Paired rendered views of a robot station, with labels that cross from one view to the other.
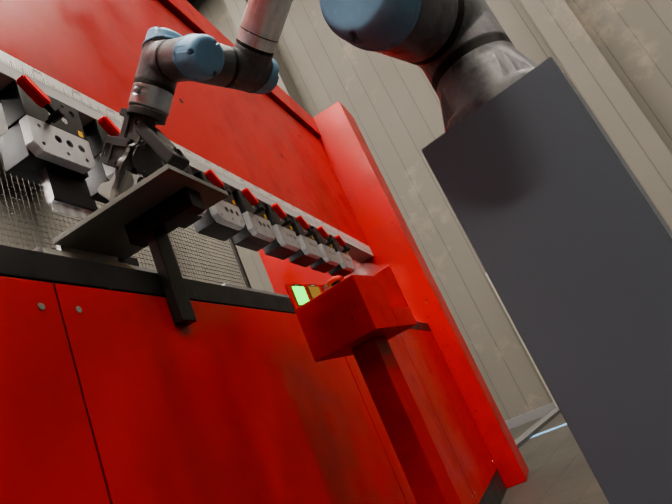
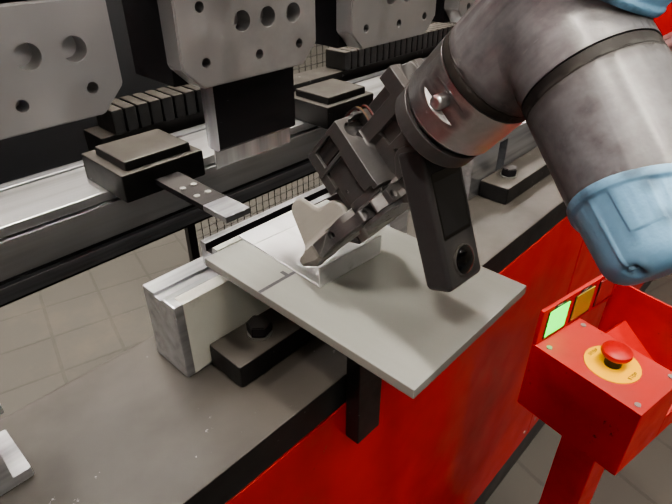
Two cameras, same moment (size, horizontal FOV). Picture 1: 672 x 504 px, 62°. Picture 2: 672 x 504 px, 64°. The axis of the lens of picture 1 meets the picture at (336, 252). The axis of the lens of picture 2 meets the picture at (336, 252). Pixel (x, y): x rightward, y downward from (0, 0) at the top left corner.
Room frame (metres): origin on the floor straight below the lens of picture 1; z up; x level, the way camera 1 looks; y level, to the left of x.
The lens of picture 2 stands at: (0.52, 0.11, 1.30)
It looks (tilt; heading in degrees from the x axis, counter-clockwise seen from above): 33 degrees down; 27
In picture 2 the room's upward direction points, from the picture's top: straight up
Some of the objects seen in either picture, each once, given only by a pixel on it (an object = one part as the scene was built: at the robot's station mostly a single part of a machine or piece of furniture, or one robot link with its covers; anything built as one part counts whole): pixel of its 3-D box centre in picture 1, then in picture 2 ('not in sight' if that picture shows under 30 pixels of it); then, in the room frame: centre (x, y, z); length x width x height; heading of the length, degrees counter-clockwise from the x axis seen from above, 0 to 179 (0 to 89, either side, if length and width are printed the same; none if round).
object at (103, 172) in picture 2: not in sight; (174, 176); (0.99, 0.59, 1.01); 0.26 x 0.12 x 0.05; 74
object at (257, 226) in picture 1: (247, 220); not in sight; (1.70, 0.22, 1.26); 0.15 x 0.09 x 0.17; 164
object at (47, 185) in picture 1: (68, 195); (251, 110); (0.96, 0.44, 1.13); 0.10 x 0.02 x 0.10; 164
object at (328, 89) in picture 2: not in sight; (360, 109); (1.34, 0.49, 1.01); 0.26 x 0.12 x 0.05; 74
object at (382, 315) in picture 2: (144, 216); (359, 275); (0.92, 0.29, 1.00); 0.26 x 0.18 x 0.01; 74
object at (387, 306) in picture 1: (351, 304); (618, 361); (1.21, 0.02, 0.75); 0.20 x 0.16 x 0.18; 153
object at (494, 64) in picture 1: (487, 93); not in sight; (0.68, -0.27, 0.82); 0.15 x 0.15 x 0.10
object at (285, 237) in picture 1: (275, 232); not in sight; (1.90, 0.17, 1.26); 0.15 x 0.09 x 0.17; 164
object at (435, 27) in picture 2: not in sight; (396, 44); (1.81, 0.61, 1.02); 0.44 x 0.06 x 0.04; 164
